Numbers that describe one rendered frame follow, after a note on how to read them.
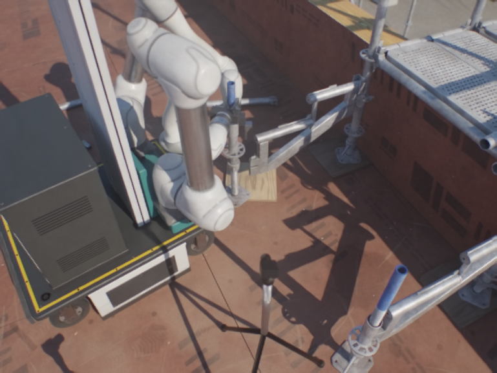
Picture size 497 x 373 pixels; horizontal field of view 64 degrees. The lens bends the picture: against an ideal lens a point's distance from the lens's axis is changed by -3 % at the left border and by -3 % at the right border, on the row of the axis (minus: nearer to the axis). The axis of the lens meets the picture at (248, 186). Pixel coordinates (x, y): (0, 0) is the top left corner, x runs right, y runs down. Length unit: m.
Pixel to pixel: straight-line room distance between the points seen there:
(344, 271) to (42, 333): 1.48
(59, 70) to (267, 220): 2.34
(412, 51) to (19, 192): 1.91
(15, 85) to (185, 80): 2.82
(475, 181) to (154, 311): 1.63
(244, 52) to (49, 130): 2.38
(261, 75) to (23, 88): 1.92
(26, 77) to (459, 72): 3.21
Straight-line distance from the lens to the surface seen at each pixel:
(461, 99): 2.06
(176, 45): 1.17
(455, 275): 1.78
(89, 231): 1.66
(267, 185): 2.44
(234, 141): 2.06
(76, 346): 2.08
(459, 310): 2.21
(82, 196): 1.52
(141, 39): 1.24
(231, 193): 2.38
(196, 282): 2.08
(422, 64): 2.25
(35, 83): 3.77
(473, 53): 2.47
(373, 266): 2.21
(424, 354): 2.07
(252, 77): 3.38
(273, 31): 3.46
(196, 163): 1.38
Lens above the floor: 1.80
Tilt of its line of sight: 47 degrees down
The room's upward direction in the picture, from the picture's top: straight up
